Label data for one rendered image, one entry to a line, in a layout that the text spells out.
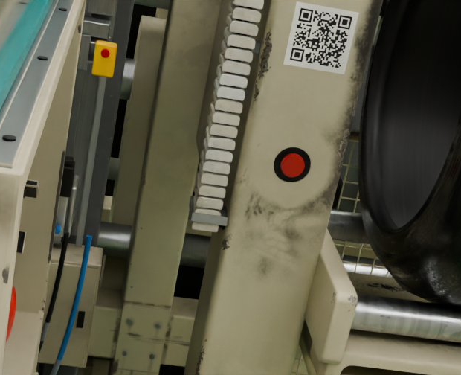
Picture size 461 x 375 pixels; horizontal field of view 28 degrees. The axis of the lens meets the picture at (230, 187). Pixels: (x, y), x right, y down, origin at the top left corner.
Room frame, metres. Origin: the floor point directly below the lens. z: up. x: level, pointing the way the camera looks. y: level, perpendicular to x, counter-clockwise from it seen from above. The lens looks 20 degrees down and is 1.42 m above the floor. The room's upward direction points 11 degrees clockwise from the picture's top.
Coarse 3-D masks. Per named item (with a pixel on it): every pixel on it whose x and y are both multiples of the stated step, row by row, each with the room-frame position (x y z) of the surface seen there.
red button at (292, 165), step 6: (288, 156) 1.09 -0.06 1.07; (294, 156) 1.09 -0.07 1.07; (300, 156) 1.09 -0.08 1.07; (282, 162) 1.09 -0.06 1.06; (288, 162) 1.09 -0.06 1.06; (294, 162) 1.09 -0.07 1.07; (300, 162) 1.09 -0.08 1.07; (282, 168) 1.09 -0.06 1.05; (288, 168) 1.09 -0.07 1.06; (294, 168) 1.09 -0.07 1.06; (300, 168) 1.09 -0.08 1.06; (288, 174) 1.09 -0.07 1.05; (294, 174) 1.09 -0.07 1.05
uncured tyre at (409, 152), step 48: (432, 0) 1.46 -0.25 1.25; (384, 48) 1.39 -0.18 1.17; (432, 48) 1.48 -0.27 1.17; (384, 96) 1.43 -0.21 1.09; (432, 96) 1.47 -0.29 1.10; (384, 144) 1.41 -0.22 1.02; (432, 144) 1.44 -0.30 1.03; (384, 192) 1.35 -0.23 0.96; (432, 192) 1.03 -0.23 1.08; (384, 240) 1.15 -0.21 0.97; (432, 240) 1.01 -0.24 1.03; (432, 288) 1.04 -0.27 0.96
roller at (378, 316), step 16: (368, 304) 1.04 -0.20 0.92; (384, 304) 1.05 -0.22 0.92; (400, 304) 1.06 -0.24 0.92; (416, 304) 1.06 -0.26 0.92; (432, 304) 1.07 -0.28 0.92; (352, 320) 1.03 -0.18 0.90; (368, 320) 1.04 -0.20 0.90; (384, 320) 1.04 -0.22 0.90; (400, 320) 1.04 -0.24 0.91; (416, 320) 1.05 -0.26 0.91; (432, 320) 1.05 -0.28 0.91; (448, 320) 1.06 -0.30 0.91; (416, 336) 1.05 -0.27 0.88; (432, 336) 1.05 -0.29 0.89; (448, 336) 1.05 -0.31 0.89
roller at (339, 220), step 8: (336, 216) 1.32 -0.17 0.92; (344, 216) 1.33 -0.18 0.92; (352, 216) 1.33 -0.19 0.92; (360, 216) 1.34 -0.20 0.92; (328, 224) 1.31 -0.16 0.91; (336, 224) 1.32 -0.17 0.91; (344, 224) 1.32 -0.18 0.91; (352, 224) 1.32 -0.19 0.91; (360, 224) 1.32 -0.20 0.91; (336, 232) 1.31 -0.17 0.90; (344, 232) 1.32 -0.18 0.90; (352, 232) 1.32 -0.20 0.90; (360, 232) 1.32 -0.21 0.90; (352, 240) 1.33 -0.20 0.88; (360, 240) 1.33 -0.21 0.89; (368, 240) 1.33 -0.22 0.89
